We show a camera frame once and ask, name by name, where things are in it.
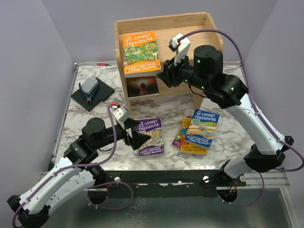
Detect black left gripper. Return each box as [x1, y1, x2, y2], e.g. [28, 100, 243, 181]
[95, 117, 152, 150]

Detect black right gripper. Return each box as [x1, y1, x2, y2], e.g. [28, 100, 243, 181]
[156, 49, 210, 93]

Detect purple 52-Storey Treehouse book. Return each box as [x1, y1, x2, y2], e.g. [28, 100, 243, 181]
[134, 118, 165, 157]

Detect orange 39-Storey Treehouse book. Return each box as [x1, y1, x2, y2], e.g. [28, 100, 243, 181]
[123, 31, 162, 78]

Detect blue 91-Storey Treehouse book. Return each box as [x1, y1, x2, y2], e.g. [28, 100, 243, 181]
[185, 109, 219, 150]

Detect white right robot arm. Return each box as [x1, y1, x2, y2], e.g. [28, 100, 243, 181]
[157, 45, 294, 186]

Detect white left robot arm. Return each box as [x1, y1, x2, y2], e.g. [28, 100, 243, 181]
[7, 117, 150, 228]

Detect dark Three Days book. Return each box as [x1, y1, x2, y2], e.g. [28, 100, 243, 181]
[126, 76, 159, 97]

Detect purple green bottom book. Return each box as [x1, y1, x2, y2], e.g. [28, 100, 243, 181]
[172, 116, 193, 153]

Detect black plastic tray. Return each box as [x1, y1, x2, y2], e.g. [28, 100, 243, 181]
[71, 77, 114, 112]

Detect orange 130-Storey Treehouse book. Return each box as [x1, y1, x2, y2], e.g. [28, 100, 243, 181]
[180, 117, 208, 155]

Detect wooden bookshelf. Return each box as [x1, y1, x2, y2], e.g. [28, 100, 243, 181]
[114, 12, 224, 117]

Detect grey tin box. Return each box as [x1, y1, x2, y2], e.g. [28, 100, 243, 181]
[81, 77, 98, 94]

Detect red marker pen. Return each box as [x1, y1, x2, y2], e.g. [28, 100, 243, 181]
[96, 63, 111, 66]

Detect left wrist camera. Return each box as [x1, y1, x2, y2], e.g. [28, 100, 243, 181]
[111, 103, 130, 129]

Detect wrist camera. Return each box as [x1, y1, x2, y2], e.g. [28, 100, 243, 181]
[169, 33, 191, 67]
[111, 103, 130, 129]

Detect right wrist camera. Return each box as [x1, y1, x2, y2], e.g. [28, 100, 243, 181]
[169, 33, 191, 67]

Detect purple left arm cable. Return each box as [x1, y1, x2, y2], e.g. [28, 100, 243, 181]
[11, 104, 118, 226]

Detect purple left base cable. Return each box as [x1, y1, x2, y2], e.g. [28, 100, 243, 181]
[87, 180, 134, 211]

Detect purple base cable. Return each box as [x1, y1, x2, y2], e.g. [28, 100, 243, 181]
[219, 171, 266, 208]
[87, 180, 134, 211]

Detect blue handled pliers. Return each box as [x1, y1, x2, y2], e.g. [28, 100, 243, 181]
[78, 83, 99, 105]

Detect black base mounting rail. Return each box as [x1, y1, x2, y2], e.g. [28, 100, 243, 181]
[97, 168, 246, 198]

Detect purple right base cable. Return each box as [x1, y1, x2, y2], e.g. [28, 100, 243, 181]
[219, 171, 266, 208]

